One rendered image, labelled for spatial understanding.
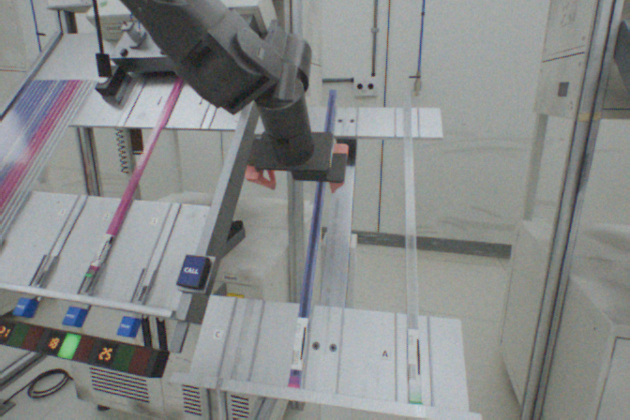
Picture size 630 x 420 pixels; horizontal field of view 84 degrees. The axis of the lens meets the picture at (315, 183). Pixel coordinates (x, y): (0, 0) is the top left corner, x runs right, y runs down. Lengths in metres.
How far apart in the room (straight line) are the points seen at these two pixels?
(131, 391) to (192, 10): 1.23
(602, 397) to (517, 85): 1.79
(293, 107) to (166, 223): 0.41
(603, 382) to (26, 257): 1.20
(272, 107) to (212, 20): 0.10
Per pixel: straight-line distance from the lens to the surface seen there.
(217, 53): 0.36
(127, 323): 0.68
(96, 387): 1.50
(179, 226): 0.70
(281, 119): 0.39
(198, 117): 0.83
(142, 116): 0.92
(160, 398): 1.35
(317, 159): 0.46
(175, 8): 0.36
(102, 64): 0.81
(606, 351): 1.00
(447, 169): 2.45
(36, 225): 0.92
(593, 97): 1.03
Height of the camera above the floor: 1.07
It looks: 15 degrees down
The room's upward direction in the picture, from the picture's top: straight up
